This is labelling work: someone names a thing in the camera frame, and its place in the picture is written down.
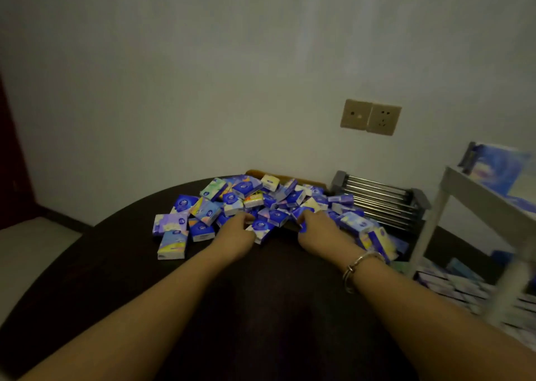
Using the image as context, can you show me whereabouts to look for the person's right hand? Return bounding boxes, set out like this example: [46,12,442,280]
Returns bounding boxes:
[297,209,362,265]

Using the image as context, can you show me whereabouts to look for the silver bracelet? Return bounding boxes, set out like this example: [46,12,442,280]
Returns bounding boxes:
[342,250,386,294]

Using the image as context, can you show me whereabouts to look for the person's left forearm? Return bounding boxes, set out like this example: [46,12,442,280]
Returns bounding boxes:
[17,243,236,381]

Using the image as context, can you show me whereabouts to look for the white shelf unit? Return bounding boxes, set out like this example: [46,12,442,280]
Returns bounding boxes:
[404,165,536,328]

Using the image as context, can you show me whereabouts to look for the beige power wall socket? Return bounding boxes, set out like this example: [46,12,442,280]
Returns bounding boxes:
[366,103,403,137]

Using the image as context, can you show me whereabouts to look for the pile of blue tissue packets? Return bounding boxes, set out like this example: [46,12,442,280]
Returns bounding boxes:
[152,174,410,264]

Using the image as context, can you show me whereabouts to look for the beige round-hole wall socket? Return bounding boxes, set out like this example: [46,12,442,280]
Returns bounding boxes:
[340,99,373,131]

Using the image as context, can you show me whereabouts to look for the person's left hand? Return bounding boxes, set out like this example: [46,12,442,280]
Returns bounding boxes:
[209,211,257,265]

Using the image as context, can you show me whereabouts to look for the steel roll-up rack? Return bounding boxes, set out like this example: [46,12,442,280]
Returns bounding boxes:
[330,170,432,232]

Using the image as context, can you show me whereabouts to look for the large blue tissue package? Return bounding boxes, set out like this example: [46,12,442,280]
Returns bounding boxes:
[458,141,535,197]

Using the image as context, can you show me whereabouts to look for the rows of shelved tissue packets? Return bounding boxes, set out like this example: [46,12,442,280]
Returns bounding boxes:
[414,257,536,351]

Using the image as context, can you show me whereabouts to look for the person's right forearm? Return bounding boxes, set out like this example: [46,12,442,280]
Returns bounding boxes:
[344,254,536,381]

